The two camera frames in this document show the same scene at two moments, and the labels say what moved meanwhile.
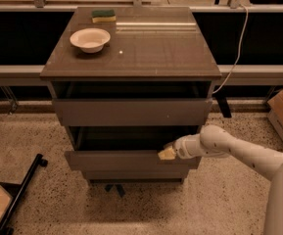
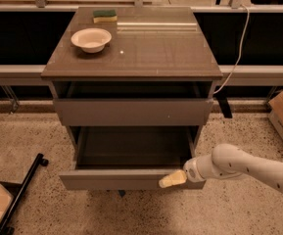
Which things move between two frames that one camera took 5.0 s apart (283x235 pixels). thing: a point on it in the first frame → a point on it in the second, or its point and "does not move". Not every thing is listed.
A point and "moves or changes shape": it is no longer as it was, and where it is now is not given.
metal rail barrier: x=240 y=75 does not move
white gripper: x=182 y=148 → x=191 y=171
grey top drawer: x=132 y=103 does not move
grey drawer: x=127 y=147 moves or changes shape
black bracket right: x=219 y=93 does not move
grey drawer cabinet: x=126 y=80 does not move
